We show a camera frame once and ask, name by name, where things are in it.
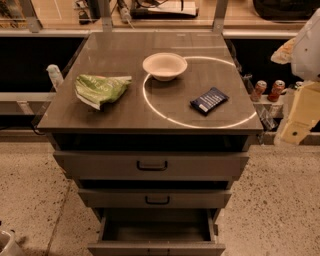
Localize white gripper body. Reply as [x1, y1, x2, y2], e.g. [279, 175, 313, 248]
[274, 81, 320, 146]

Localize grey bottom drawer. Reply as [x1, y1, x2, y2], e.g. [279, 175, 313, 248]
[88, 209, 225, 256]

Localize grey drawer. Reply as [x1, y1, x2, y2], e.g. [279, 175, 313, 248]
[88, 209, 225, 256]
[54, 151, 249, 181]
[78, 189, 231, 209]

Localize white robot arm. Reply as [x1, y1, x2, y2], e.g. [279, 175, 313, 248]
[274, 9, 320, 145]

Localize grey drawer cabinet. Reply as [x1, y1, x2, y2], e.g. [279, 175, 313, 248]
[37, 31, 264, 231]

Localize grey middle drawer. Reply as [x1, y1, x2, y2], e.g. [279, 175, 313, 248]
[78, 189, 231, 209]

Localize grey top drawer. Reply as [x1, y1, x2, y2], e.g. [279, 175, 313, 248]
[54, 151, 249, 181]

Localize green soda can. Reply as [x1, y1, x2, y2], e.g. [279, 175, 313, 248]
[294, 81, 303, 90]

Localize orange-red soda can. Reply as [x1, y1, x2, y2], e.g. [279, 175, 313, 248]
[267, 80, 285, 102]

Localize red soda can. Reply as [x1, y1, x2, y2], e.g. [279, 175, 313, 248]
[250, 80, 267, 102]

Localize blue snack packet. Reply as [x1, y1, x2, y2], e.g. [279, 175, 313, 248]
[190, 87, 229, 115]

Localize black bag on shelf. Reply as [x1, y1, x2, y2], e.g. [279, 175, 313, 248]
[252, 0, 320, 21]

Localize white paper bowl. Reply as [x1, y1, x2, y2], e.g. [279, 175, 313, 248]
[142, 53, 188, 81]

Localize white power strip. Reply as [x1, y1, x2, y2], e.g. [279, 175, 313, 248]
[130, 0, 199, 19]

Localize green chip bag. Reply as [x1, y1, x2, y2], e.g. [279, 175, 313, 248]
[75, 74, 132, 110]

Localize white plastic bottle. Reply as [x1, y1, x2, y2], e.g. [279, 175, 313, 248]
[47, 64, 64, 89]

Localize white object bottom left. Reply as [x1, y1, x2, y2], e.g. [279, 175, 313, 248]
[0, 230, 26, 256]

